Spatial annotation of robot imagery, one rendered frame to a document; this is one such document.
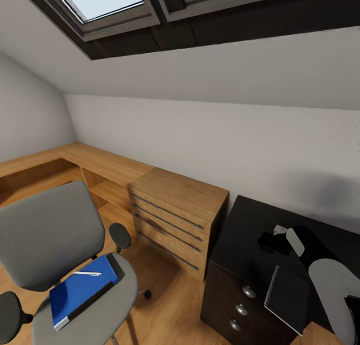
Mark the desk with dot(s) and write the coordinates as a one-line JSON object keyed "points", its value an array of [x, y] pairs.
{"points": [[237, 250]]}

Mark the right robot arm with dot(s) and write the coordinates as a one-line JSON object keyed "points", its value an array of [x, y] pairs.
{"points": [[337, 287]]}

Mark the swivel chair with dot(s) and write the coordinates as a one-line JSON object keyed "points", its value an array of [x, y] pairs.
{"points": [[43, 238]]}

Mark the mouse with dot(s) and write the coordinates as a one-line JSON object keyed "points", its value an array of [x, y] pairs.
{"points": [[266, 249]]}

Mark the fixed window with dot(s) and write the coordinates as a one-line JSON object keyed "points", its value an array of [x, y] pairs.
{"points": [[106, 29]]}

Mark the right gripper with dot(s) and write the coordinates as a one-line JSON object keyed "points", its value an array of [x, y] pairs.
{"points": [[272, 241]]}

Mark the notebook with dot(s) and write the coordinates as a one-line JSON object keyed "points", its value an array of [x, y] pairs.
{"points": [[287, 298]]}

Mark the folder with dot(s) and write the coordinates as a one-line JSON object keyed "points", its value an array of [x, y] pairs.
{"points": [[78, 291]]}

